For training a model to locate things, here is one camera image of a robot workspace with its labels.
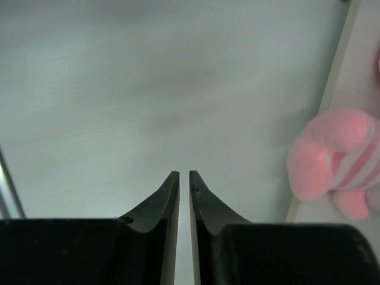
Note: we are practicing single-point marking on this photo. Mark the pink striped plush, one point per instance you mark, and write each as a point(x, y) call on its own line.
point(338, 151)

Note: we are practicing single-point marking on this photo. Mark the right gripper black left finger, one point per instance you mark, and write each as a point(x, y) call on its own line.
point(138, 247)

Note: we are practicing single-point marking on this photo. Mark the white two-tier shelf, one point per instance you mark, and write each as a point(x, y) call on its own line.
point(100, 100)

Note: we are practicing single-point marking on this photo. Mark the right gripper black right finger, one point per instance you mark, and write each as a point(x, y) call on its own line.
point(229, 249)

